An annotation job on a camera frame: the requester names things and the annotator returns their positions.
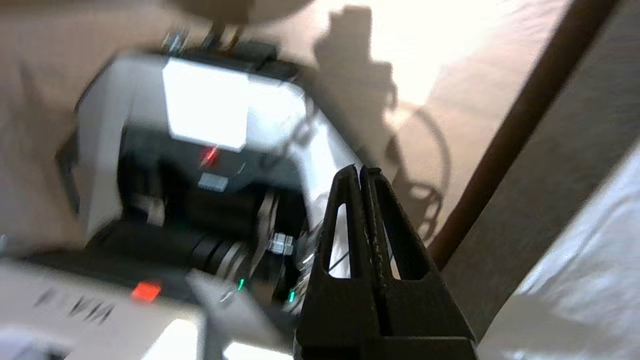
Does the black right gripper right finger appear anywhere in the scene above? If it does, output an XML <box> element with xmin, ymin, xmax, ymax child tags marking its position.
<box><xmin>360</xmin><ymin>166</ymin><xmax>478</xmax><ymax>360</ymax></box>

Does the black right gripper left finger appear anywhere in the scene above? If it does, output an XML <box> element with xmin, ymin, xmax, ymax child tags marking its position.
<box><xmin>294</xmin><ymin>165</ymin><xmax>381</xmax><ymax>360</ymax></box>

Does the white bed sheet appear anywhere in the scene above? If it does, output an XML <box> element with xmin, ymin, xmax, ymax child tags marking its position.
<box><xmin>477</xmin><ymin>150</ymin><xmax>640</xmax><ymax>360</ymax></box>

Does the grey fabric bed base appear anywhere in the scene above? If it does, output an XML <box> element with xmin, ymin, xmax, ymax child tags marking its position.
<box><xmin>440</xmin><ymin>0</ymin><xmax>640</xmax><ymax>341</ymax></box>

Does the dark brown bed plinth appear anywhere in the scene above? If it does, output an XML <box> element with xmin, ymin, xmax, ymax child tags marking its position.
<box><xmin>429</xmin><ymin>0</ymin><xmax>618</xmax><ymax>271</ymax></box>

